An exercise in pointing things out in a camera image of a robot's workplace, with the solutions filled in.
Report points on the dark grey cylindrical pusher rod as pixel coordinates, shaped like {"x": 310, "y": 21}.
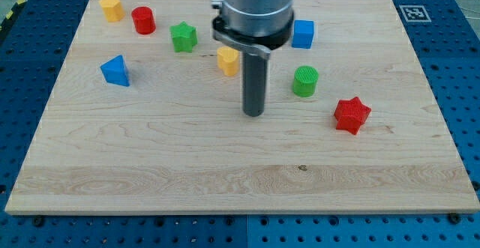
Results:
{"x": 254, "y": 80}

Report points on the yellow heart block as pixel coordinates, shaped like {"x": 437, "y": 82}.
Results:
{"x": 228, "y": 60}

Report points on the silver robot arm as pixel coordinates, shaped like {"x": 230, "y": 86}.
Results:
{"x": 255, "y": 28}

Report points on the green star block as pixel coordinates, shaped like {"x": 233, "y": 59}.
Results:
{"x": 184, "y": 37}

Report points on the red star block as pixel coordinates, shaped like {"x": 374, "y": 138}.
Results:
{"x": 351, "y": 115}

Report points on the wooden board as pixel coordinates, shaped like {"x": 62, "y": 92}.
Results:
{"x": 176, "y": 141}

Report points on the green cylinder block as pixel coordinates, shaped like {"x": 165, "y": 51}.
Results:
{"x": 305, "y": 81}

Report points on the blue cube block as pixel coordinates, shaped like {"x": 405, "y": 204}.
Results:
{"x": 303, "y": 34}

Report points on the red cylinder block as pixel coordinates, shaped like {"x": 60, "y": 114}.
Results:
{"x": 143, "y": 20}

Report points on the blue triangle block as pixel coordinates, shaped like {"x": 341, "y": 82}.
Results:
{"x": 115, "y": 71}

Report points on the yellow hexagon block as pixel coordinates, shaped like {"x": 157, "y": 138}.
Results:
{"x": 112, "y": 10}

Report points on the black white fiducial marker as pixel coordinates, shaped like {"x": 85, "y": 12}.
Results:
{"x": 414, "y": 13}

